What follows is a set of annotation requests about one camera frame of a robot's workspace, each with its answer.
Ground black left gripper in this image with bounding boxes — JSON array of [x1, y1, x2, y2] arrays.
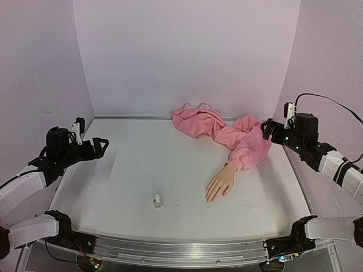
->
[[59, 137, 109, 169]]

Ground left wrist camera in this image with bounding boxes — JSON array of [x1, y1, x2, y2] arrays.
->
[[70, 117, 85, 145]]

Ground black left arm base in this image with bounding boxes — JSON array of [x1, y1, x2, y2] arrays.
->
[[45, 210, 96, 254]]

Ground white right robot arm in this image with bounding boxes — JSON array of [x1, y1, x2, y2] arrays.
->
[[261, 113, 362, 257]]

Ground mannequin hand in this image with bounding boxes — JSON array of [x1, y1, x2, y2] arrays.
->
[[205, 164, 237, 203]]

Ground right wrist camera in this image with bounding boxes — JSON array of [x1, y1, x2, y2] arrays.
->
[[284, 102, 297, 129]]

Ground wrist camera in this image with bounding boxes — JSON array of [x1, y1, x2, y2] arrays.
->
[[70, 117, 85, 145], [284, 102, 297, 129]]

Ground aluminium front rail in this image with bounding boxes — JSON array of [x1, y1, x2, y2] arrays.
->
[[27, 231, 332, 264]]

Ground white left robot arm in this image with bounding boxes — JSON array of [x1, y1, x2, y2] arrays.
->
[[1, 118, 109, 259]]

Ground clear nail polish bottle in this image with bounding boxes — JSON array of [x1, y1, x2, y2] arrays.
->
[[153, 194, 163, 209]]

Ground black right camera cable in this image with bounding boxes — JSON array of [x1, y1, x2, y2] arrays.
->
[[294, 92, 363, 125]]

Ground pink sweatshirt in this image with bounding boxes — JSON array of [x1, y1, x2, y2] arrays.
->
[[171, 104, 272, 170]]

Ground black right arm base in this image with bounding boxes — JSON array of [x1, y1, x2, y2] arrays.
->
[[263, 215, 317, 260]]

